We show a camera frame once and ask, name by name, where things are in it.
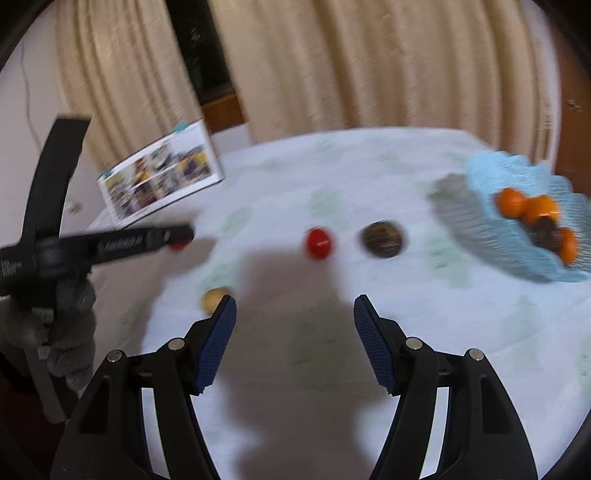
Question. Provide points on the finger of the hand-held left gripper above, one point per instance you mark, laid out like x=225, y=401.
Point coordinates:
x=138, y=242

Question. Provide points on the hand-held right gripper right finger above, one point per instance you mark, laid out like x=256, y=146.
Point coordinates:
x=374, y=350

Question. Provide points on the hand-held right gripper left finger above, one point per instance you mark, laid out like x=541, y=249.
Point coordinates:
x=214, y=346

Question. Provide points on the large red tomato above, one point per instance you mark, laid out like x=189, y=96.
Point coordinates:
x=178, y=246

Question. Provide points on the light blue lattice basket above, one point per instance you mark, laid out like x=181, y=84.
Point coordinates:
x=489, y=221

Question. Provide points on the round orange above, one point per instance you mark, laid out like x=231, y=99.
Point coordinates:
x=510, y=203

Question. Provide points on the dark brown passion fruit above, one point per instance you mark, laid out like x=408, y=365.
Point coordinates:
x=381, y=239
x=542, y=234

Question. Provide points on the oblong orange tomato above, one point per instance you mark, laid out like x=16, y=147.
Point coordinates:
x=569, y=245

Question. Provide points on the large orange tomato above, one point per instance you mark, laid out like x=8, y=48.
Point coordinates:
x=544, y=208

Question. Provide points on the person's left hand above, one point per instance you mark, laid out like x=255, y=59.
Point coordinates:
x=74, y=332

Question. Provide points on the pale yellow longan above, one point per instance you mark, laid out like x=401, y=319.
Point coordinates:
x=213, y=297

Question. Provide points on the photo collage calendar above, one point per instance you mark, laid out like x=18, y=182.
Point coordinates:
x=161, y=175

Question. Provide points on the teal binder clip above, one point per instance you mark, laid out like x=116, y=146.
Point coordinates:
x=181, y=125
x=105, y=172

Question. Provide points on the small red cherry tomato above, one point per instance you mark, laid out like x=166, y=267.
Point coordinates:
x=318, y=243

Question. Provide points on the brown wooden furniture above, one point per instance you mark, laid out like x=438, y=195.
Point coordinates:
x=226, y=115

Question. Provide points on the cream textured curtain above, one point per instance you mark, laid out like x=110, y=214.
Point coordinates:
x=392, y=60
x=124, y=83

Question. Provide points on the white green printed tablecloth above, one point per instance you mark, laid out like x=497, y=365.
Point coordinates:
x=300, y=194

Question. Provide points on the brown wooden cabinet door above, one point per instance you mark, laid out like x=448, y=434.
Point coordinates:
x=575, y=115

